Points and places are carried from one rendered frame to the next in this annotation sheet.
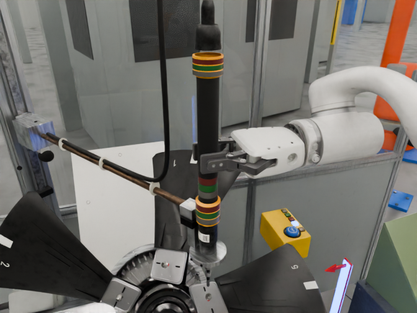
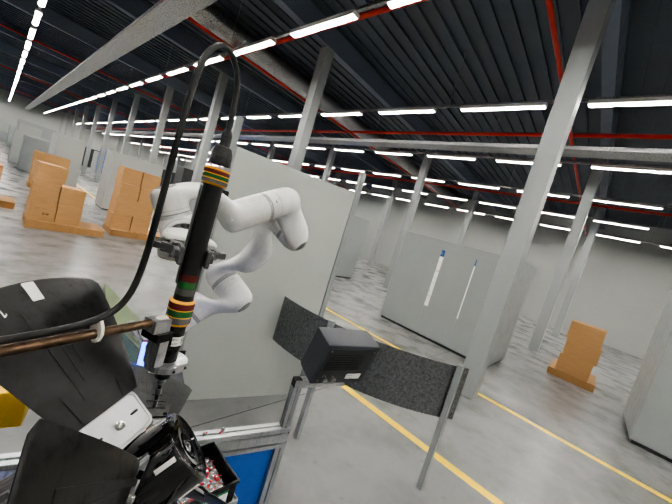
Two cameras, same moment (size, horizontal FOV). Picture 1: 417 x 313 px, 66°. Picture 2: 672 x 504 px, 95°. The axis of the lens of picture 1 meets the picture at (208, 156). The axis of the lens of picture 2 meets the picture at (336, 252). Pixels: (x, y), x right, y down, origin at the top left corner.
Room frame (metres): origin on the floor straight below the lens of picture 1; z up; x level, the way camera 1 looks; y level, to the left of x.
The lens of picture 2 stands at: (0.38, 0.58, 1.64)
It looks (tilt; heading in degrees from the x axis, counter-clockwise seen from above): 4 degrees down; 254
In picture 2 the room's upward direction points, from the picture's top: 17 degrees clockwise
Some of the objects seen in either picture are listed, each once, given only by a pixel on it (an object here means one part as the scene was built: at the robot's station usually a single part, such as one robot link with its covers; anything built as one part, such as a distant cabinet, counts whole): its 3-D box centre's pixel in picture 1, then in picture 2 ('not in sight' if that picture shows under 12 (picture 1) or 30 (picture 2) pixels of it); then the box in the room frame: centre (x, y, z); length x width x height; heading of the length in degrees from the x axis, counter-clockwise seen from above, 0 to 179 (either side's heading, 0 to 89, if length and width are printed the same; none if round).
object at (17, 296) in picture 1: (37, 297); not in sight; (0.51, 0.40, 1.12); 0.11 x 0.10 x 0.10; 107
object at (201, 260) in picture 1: (203, 231); (167, 341); (0.46, 0.01, 1.36); 0.09 x 0.07 x 0.10; 52
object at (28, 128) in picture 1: (34, 131); not in sight; (0.84, 0.50, 1.41); 0.10 x 0.07 x 0.08; 52
